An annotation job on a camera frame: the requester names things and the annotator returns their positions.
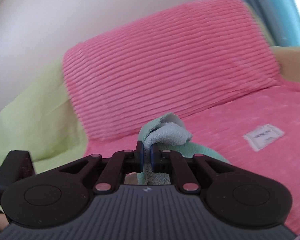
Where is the grey green microfibre cloth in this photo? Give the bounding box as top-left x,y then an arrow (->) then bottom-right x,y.
137,113 -> 229,185

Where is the white fabric label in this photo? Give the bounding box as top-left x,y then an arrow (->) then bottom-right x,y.
243,124 -> 285,152

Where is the blue grey curtain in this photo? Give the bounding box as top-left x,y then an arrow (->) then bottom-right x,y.
222,0 -> 300,47

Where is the pink corduroy seat cover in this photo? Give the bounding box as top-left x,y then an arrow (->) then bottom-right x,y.
84,77 -> 300,233

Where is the pink corduroy back cushion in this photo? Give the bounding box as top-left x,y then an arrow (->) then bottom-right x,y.
63,0 -> 279,141

